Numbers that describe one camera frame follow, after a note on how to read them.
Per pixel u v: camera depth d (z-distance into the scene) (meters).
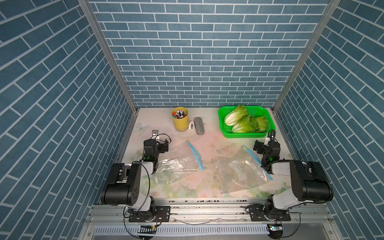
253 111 1.09
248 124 0.94
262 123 1.01
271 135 0.80
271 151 0.72
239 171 0.88
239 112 1.05
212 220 0.73
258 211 0.74
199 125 1.07
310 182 0.46
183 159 0.92
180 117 0.98
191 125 1.08
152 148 0.71
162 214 0.73
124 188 0.44
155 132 0.80
